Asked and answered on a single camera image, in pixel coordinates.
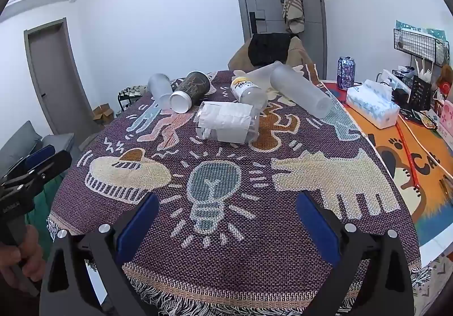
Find white tissue pack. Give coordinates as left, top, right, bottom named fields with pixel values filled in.
left=346, top=80, right=401, bottom=130

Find grey door with black handle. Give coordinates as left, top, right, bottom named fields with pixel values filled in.
left=229, top=0, right=328, bottom=67

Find clear cup with white label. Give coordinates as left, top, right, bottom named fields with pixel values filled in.
left=195, top=101, right=261, bottom=144

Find orange cartoon mat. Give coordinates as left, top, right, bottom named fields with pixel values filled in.
left=320, top=80, right=453, bottom=232

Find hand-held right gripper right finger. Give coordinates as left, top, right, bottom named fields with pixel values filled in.
left=295, top=191, right=414, bottom=316

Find black paper cup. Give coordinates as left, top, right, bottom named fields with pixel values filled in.
left=169, top=71, right=212, bottom=114

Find plain grey door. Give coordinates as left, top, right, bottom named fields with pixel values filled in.
left=23, top=18, right=93, bottom=137

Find tall frosted plastic cup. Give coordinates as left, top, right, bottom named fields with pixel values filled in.
left=270, top=65, right=334, bottom=119

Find clear bottle yellow cap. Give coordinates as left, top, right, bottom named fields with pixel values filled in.
left=230, top=76, right=268, bottom=115

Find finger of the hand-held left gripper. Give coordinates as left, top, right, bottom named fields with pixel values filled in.
left=25, top=151, right=73, bottom=190
left=0, top=145, right=56, bottom=180

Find tan chair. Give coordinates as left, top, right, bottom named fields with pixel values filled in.
left=228, top=35, right=316, bottom=73

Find black cloth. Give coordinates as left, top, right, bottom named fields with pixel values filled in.
left=248, top=33, right=294, bottom=67

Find grey sofa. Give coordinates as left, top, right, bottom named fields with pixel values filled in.
left=0, top=121, right=76, bottom=177

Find person's left hand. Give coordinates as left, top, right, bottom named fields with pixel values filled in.
left=0, top=225, right=47, bottom=291

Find purple soda can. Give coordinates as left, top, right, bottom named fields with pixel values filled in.
left=336, top=56, right=356, bottom=91

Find cream translucent plastic cup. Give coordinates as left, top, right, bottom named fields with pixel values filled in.
left=244, top=62, right=284, bottom=90

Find pink box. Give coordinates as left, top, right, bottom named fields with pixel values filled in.
left=437, top=100, right=453, bottom=151

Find green cloth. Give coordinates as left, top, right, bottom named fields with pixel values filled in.
left=25, top=180, right=54, bottom=251

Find black wire wall basket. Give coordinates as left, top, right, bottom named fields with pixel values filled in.
left=394, top=28, right=451, bottom=67

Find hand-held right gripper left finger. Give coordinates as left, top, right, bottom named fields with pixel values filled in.
left=39, top=191, right=161, bottom=316

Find purple printed blanket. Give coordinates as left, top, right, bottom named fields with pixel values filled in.
left=46, top=63, right=422, bottom=316

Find black shoe rack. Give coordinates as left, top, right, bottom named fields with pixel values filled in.
left=116, top=85, right=149, bottom=113

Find black desk organizer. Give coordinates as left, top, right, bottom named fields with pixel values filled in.
left=411, top=75, right=433, bottom=112

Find small black wire basket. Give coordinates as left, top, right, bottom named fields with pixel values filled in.
left=391, top=69, right=414, bottom=90

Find cardboard box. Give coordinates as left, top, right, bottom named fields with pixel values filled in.
left=93, top=104, right=116, bottom=122

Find small frosted plastic cup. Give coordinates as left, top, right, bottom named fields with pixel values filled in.
left=148, top=73, right=174, bottom=112

